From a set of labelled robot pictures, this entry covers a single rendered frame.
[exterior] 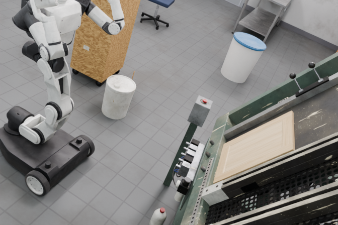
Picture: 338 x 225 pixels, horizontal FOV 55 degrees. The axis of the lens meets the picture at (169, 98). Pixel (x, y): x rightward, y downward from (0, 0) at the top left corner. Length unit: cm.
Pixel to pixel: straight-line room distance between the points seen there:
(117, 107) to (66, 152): 83
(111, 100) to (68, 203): 111
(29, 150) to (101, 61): 133
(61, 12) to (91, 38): 156
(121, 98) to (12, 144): 107
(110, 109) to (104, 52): 62
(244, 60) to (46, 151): 306
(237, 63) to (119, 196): 280
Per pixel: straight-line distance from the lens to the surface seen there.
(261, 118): 211
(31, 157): 270
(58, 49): 179
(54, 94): 235
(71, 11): 210
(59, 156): 269
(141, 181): 292
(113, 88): 319
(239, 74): 489
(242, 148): 197
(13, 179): 279
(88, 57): 368
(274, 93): 229
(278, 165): 154
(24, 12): 196
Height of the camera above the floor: 217
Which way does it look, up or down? 33 degrees down
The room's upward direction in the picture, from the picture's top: 21 degrees clockwise
